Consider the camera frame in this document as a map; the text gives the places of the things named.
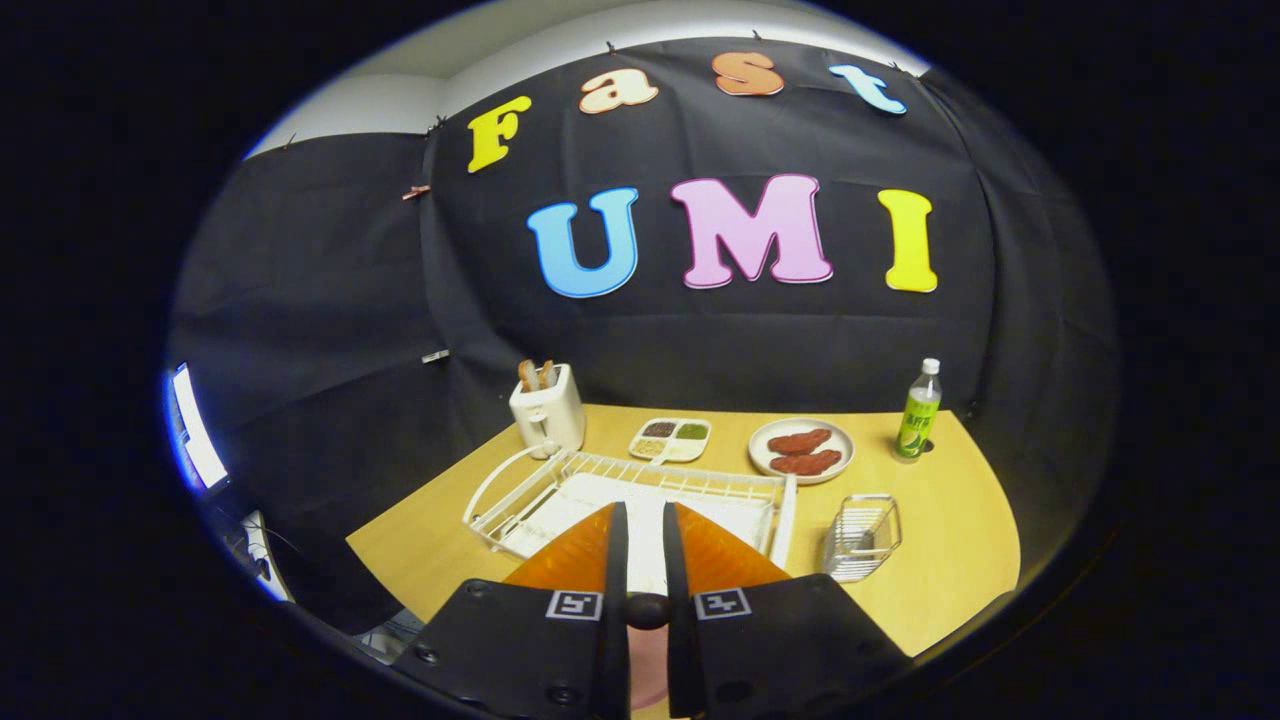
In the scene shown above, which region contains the white plate with sausages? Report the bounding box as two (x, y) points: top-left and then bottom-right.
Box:
(748, 417), (856, 486)

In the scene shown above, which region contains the metal wire basket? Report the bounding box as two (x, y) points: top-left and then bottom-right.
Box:
(820, 494), (903, 584)

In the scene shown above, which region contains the white divided tray with beans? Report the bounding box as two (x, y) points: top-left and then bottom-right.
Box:
(628, 417), (713, 465)

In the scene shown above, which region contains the pink plate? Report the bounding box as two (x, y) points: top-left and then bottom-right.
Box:
(629, 628), (670, 712)

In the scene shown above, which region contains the white toaster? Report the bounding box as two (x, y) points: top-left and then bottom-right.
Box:
(509, 363), (587, 460)

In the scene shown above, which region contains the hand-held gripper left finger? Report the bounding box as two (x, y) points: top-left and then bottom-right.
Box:
(390, 502), (632, 720)

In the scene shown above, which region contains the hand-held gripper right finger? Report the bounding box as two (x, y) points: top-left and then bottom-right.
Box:
(662, 502), (913, 720)

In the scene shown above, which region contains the bright monitor screen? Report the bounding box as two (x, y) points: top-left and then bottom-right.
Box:
(165, 362), (231, 493)

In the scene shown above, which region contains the white wire dish rack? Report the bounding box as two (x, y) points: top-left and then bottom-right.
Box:
(462, 442), (798, 571)

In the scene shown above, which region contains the dark metal spoon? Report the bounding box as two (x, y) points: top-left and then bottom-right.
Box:
(625, 592), (673, 631)

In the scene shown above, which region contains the brown sausage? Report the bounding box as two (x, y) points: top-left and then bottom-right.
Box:
(770, 450), (843, 476)
(766, 428), (833, 456)

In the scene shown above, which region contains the green drink bottle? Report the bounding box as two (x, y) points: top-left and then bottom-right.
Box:
(893, 358), (943, 464)

